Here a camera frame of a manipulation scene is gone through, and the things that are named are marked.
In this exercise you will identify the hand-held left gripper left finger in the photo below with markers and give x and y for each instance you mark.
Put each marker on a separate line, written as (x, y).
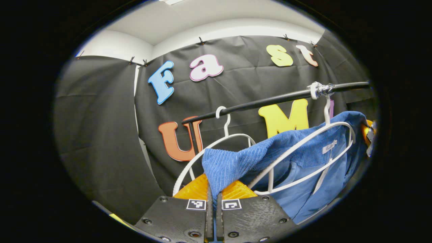
(210, 219)

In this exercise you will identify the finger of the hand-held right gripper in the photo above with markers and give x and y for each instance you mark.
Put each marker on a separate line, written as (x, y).
(366, 130)

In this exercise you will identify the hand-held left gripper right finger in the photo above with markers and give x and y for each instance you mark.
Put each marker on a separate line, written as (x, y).
(219, 219)

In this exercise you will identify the white hanger with tag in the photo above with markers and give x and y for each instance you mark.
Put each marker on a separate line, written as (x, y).
(326, 111)

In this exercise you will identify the blue jacket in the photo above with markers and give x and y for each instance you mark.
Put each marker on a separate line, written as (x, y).
(236, 162)

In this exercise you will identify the black garment rack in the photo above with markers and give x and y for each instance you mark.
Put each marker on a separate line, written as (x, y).
(253, 105)

